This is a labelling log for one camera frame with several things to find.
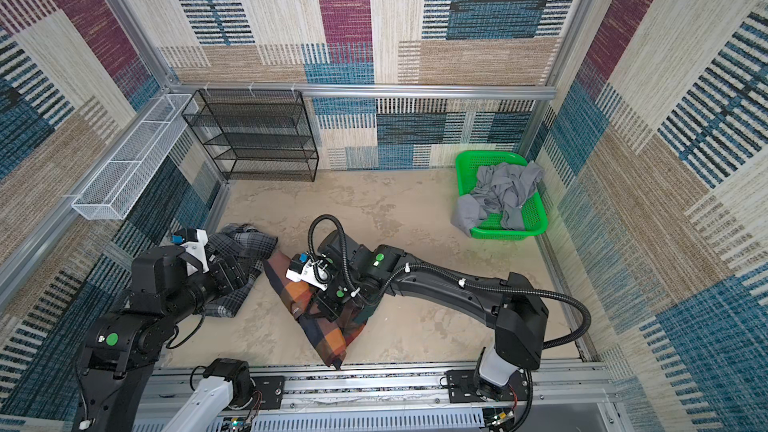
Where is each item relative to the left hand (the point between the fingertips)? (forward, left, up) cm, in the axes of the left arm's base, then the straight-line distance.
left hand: (240, 260), depth 65 cm
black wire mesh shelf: (+58, +15, -11) cm, 61 cm away
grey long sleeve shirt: (+37, -71, -19) cm, 82 cm away
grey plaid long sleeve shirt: (+18, +13, -24) cm, 33 cm away
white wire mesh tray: (+16, +31, +6) cm, 35 cm away
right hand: (-10, -15, -9) cm, 20 cm away
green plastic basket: (+26, -68, -26) cm, 77 cm away
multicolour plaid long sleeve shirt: (-14, -20, -8) cm, 26 cm away
